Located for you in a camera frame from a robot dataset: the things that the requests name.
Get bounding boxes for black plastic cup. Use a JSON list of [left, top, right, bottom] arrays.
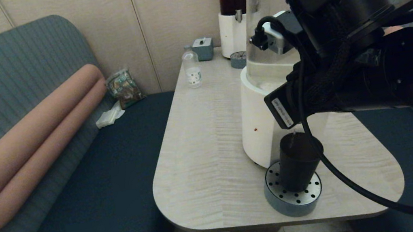
[[273, 129, 329, 194]]

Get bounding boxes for clear water dispenser white base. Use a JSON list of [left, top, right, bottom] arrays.
[[220, 0, 400, 172]]

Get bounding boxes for small round drip tray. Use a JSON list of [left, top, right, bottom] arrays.
[[229, 50, 249, 70]]

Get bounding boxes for dark drink dispenser white base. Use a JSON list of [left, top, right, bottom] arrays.
[[214, 0, 259, 60]]

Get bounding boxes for grey-blue tissue box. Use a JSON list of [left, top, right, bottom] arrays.
[[191, 36, 215, 62]]

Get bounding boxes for small clear plastic bottle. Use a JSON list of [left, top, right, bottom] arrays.
[[180, 44, 203, 89]]

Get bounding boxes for large round steel drip tray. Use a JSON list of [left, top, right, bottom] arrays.
[[260, 156, 326, 222]]

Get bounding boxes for crumpled snack bag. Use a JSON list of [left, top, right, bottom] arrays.
[[102, 65, 146, 112]]

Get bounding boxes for white crumpled tissue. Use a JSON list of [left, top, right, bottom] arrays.
[[92, 100, 127, 129]]

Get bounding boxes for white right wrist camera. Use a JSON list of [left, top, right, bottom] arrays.
[[246, 10, 296, 59]]

